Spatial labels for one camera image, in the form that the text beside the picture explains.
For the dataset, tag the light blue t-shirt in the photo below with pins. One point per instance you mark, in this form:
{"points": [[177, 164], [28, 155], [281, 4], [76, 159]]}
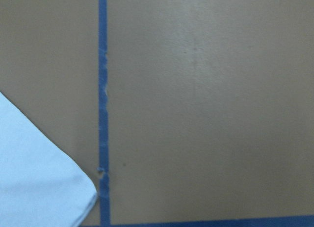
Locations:
{"points": [[40, 185]]}

